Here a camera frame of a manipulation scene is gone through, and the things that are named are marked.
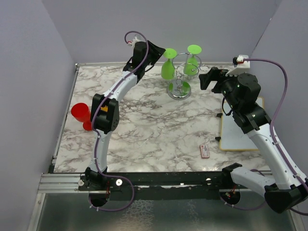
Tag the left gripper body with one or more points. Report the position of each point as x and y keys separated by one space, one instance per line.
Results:
x=147 y=63

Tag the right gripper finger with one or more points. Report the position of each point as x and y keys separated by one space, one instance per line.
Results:
x=205 y=79
x=215 y=71

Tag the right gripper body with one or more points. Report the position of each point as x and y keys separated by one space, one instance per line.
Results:
x=224 y=84

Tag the green wine glass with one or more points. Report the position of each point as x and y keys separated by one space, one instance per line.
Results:
x=192 y=64
x=167 y=70

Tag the red wine glass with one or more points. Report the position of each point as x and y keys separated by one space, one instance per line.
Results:
x=81 y=113

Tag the orange wine glass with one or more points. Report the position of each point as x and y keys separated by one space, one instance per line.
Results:
x=105 y=108

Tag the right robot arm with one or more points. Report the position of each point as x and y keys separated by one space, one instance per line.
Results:
x=288 y=186

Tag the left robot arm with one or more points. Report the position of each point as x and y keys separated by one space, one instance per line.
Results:
x=104 y=123

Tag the chrome wine glass rack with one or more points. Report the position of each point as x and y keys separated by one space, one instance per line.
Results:
x=179 y=87

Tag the small whiteboard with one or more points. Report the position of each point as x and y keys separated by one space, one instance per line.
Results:
x=231 y=136

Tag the red white eraser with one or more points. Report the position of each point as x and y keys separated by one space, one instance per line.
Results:
x=204 y=151

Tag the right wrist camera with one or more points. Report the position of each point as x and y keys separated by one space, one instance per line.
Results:
x=240 y=66

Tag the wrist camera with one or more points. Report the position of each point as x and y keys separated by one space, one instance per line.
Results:
x=240 y=66
x=132 y=42

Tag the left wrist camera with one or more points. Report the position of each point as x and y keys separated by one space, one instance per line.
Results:
x=132 y=42

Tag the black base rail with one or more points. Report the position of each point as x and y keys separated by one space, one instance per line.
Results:
x=123 y=186

